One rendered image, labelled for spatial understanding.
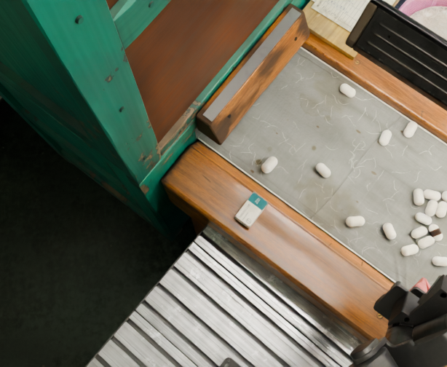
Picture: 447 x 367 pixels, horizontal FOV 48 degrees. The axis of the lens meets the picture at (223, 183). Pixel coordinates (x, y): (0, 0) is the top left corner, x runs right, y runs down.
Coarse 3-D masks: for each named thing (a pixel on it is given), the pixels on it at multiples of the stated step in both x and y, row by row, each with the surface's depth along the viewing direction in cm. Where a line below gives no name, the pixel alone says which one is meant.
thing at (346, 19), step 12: (312, 0) 107; (324, 0) 107; (336, 0) 107; (348, 0) 107; (360, 0) 107; (384, 0) 107; (324, 12) 106; (336, 12) 106; (348, 12) 106; (360, 12) 106; (348, 24) 105
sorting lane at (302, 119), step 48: (288, 96) 105; (336, 96) 105; (240, 144) 102; (288, 144) 102; (336, 144) 102; (432, 144) 102; (288, 192) 100; (336, 192) 100; (384, 192) 100; (336, 240) 97; (384, 240) 97
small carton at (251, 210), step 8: (248, 200) 95; (256, 200) 95; (264, 200) 95; (240, 208) 94; (248, 208) 94; (256, 208) 94; (264, 208) 96; (240, 216) 94; (248, 216) 94; (256, 216) 94; (248, 224) 94
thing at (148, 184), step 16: (304, 0) 107; (0, 80) 100; (16, 96) 121; (32, 112) 129; (48, 128) 131; (64, 128) 96; (192, 128) 95; (64, 144) 130; (80, 144) 116; (176, 144) 93; (80, 160) 157; (96, 160) 123; (160, 160) 91; (96, 176) 163; (112, 176) 128; (160, 176) 98; (112, 192) 162; (128, 192) 127; (144, 192) 96; (160, 192) 105; (144, 208) 128; (160, 208) 114; (176, 208) 143; (160, 224) 139; (176, 224) 158
